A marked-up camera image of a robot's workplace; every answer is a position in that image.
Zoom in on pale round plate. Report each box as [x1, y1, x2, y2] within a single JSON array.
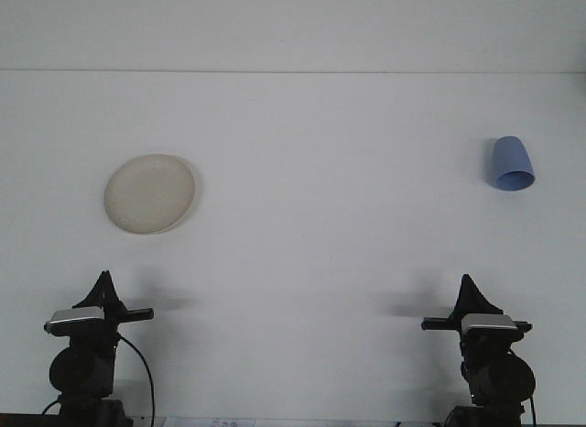
[[103, 153, 200, 236]]

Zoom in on pale blue cup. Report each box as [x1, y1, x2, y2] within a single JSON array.
[[485, 135, 537, 192]]

